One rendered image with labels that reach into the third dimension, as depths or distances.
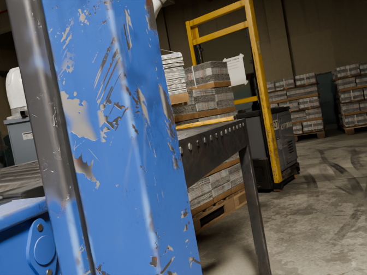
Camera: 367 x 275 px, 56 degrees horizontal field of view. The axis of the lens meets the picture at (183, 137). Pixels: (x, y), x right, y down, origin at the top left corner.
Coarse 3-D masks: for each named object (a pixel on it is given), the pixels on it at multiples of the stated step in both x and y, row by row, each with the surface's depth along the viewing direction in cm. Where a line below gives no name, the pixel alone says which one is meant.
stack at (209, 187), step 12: (192, 120) 262; (204, 120) 274; (204, 180) 265; (216, 180) 277; (228, 180) 291; (192, 192) 251; (204, 192) 263; (216, 192) 276; (192, 204) 251; (216, 204) 275; (228, 204) 287; (192, 216) 253; (204, 216) 260; (204, 228) 258
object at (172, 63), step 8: (168, 56) 156; (176, 56) 157; (168, 64) 157; (176, 64) 158; (168, 72) 159; (176, 72) 159; (168, 80) 160; (176, 80) 160; (184, 80) 160; (168, 88) 161; (176, 88) 161; (184, 88) 162
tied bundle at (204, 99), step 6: (192, 90) 269; (198, 90) 272; (204, 90) 277; (210, 90) 284; (198, 96) 272; (204, 96) 278; (210, 96) 284; (198, 102) 271; (204, 102) 277; (210, 102) 282; (198, 108) 269; (204, 108) 275; (210, 108) 281; (216, 108) 289
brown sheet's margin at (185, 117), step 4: (196, 112) 266; (176, 116) 246; (180, 116) 250; (184, 116) 253; (188, 116) 258; (192, 116) 262; (196, 116) 266; (176, 120) 246; (180, 120) 249; (184, 120) 253
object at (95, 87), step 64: (64, 0) 22; (128, 0) 24; (64, 64) 23; (128, 64) 22; (64, 128) 24; (128, 128) 22; (64, 192) 24; (128, 192) 22; (64, 256) 24; (128, 256) 23; (192, 256) 27
